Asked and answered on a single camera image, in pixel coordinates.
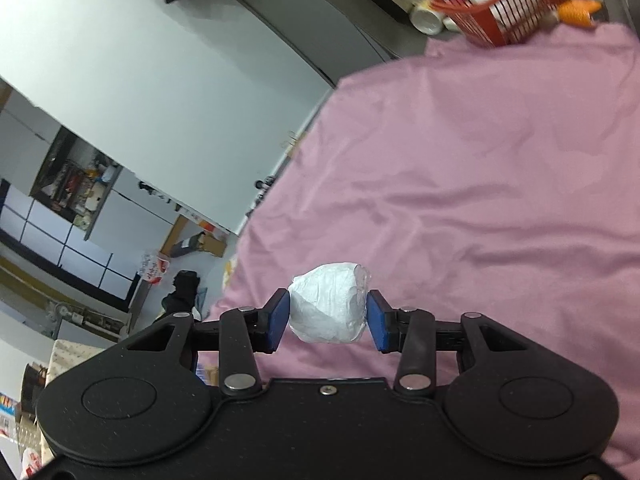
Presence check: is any orange bottle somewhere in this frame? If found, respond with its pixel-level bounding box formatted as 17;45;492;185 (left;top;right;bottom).
556;0;602;28

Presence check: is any pink bed sheet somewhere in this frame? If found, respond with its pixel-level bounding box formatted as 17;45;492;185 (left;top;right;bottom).
210;24;639;479

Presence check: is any black glass sliding door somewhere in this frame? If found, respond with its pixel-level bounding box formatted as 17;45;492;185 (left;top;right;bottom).
1;180;140;312

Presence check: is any polka dot tablecloth table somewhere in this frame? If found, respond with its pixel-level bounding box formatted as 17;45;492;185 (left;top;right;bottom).
16;339;102;465

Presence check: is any white soft bundle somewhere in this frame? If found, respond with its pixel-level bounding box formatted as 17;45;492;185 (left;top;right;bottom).
288;262;370;344

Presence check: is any red plastic basket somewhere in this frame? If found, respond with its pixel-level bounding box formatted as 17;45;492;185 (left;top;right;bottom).
432;0;567;47

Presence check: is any grey door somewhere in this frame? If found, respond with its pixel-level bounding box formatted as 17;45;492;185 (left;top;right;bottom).
240;0;427;84

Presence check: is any red white plastic bag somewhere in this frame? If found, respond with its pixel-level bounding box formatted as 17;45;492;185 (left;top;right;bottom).
138;250;170;285

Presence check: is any small cardboard box on floor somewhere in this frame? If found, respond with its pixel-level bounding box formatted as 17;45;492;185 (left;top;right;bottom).
198;232;227;258

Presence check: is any pair of grey sneakers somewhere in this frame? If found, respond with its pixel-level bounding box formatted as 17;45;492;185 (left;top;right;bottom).
246;176;277;217

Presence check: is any white kitchen cabinet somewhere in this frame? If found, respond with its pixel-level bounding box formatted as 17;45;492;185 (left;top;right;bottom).
1;89;179;263

